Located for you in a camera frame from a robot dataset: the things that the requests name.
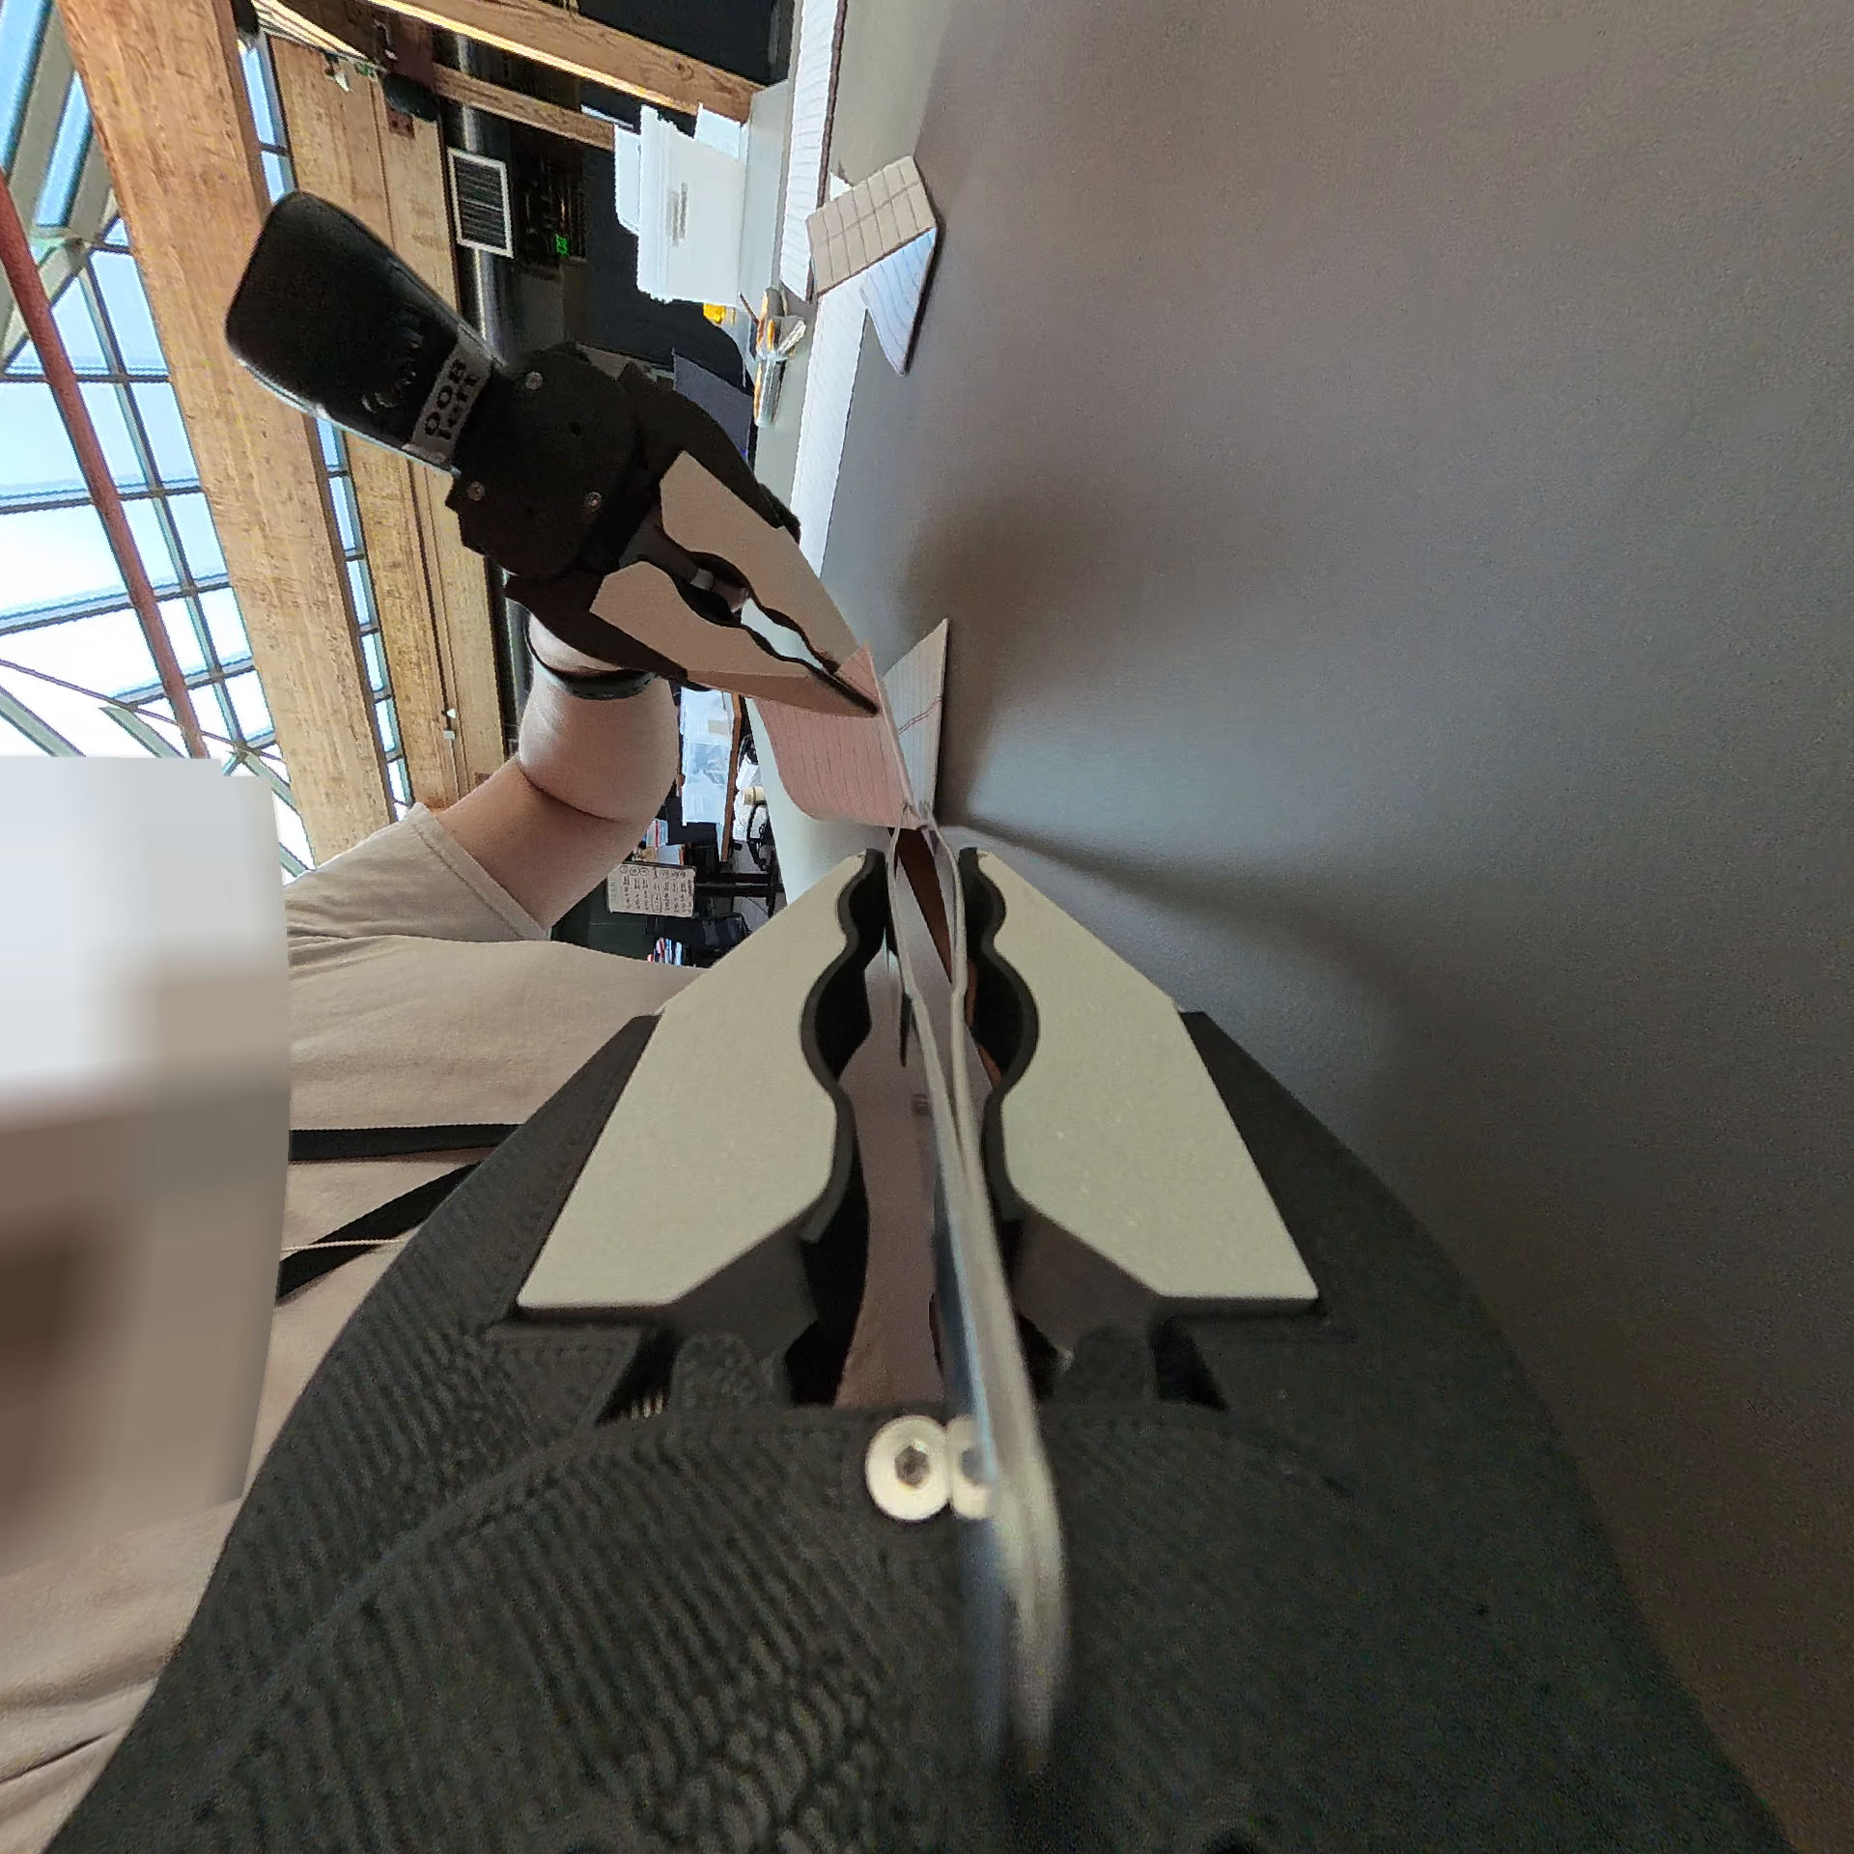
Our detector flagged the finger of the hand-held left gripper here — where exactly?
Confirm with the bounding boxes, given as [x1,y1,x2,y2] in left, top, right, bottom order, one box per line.
[655,455,879,713]
[596,568,878,713]

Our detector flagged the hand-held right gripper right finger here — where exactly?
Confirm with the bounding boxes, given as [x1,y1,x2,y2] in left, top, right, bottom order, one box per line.
[957,846,1319,1359]

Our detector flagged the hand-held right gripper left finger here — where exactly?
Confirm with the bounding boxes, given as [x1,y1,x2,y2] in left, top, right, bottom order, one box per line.
[514,849,888,1403]

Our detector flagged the lined paper sheet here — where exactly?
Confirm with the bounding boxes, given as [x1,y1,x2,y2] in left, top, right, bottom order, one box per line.
[753,619,952,835]

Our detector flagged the metal tweezers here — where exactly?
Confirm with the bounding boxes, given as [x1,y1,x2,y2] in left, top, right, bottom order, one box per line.
[888,816,1075,1774]

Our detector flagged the person's left forearm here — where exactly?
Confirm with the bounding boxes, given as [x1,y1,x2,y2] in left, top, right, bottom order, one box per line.
[435,668,685,938]

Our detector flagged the grey desk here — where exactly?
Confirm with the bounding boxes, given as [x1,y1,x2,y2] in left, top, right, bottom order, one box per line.
[727,0,1854,1854]

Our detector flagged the dark wristband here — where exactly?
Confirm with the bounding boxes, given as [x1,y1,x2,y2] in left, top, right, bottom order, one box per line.
[527,634,658,703]

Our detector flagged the beige shirt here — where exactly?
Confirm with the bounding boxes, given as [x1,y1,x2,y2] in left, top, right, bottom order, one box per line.
[0,806,756,1854]

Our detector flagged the folded lined paper wedge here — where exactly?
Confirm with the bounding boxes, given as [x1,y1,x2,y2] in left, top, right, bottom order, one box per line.
[862,236,946,376]

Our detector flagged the white grid-creased folded paper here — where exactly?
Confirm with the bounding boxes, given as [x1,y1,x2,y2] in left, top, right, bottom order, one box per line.
[805,159,941,296]

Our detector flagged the red pipe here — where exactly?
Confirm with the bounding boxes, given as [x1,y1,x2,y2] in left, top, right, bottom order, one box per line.
[0,172,202,762]

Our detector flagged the window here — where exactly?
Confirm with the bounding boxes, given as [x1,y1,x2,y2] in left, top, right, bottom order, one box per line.
[0,0,311,871]

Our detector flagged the black neck strap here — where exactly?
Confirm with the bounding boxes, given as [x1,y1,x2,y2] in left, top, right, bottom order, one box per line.
[279,1119,521,1301]

